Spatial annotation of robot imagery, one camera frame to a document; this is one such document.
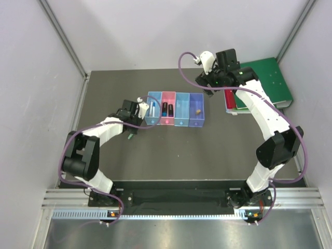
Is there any red clip folder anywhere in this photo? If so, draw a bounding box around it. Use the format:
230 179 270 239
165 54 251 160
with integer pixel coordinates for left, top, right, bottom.
224 90 237 109

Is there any green spiral notebook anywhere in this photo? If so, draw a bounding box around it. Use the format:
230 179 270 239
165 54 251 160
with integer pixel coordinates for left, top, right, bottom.
226 108 251 116

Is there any black blue highlighter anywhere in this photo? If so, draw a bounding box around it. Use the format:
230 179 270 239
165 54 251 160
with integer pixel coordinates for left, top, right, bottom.
162 102 168 117

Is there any pink drawer box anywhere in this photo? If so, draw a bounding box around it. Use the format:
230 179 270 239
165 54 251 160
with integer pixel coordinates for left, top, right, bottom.
160 91 176 126

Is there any green ring binder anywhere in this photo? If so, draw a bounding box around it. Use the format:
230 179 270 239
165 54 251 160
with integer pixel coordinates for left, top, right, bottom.
240 58 293 109

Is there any black purple highlighter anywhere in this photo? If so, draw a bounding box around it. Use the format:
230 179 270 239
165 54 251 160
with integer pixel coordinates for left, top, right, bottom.
168 104 174 117

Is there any purple drawer box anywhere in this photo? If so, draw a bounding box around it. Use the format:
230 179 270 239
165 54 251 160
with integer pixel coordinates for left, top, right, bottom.
188 93 205 128

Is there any orange white marker pen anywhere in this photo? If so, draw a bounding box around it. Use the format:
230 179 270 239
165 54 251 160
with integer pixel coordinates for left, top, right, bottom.
149 101 154 117

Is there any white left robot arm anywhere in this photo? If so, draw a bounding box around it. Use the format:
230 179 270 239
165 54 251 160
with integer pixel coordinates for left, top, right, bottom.
60 98 149 206

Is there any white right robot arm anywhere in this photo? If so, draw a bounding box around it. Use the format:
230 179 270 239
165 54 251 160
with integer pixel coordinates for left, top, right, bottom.
194 49 303 208

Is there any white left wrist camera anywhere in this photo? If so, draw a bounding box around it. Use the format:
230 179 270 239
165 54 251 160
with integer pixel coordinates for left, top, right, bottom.
137 98 149 119

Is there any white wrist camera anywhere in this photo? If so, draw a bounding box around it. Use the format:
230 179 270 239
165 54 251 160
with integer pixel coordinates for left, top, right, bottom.
193 51 215 75
137 98 149 119

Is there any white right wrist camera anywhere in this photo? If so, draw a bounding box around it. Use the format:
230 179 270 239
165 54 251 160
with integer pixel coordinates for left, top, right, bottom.
193 51 215 75

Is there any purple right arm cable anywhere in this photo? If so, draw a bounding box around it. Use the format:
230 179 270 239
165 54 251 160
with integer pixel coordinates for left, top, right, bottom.
177 52 309 225

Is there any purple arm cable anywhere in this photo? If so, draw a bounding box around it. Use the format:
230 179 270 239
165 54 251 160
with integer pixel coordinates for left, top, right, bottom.
177 52 309 225
58 96 163 227

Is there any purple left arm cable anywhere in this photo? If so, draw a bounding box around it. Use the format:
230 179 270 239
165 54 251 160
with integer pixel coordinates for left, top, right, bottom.
58 96 163 227

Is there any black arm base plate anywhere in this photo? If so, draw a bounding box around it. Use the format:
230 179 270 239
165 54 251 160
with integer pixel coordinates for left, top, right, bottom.
87 181 275 215

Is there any aluminium frame post right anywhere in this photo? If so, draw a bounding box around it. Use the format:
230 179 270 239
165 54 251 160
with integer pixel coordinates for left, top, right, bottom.
275 0 317 65

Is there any aluminium frame post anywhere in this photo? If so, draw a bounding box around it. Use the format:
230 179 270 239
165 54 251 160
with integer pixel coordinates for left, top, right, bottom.
275 0 317 65
37 0 88 79

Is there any grey slotted cable duct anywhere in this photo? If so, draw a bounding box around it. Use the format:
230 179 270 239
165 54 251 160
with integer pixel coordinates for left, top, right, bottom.
52 209 261 220

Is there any aluminium frame post left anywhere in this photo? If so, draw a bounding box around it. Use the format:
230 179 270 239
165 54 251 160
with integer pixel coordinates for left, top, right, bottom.
37 0 88 79

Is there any aluminium front rail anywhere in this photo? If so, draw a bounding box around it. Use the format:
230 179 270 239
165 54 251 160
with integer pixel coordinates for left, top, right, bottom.
41 188 324 214

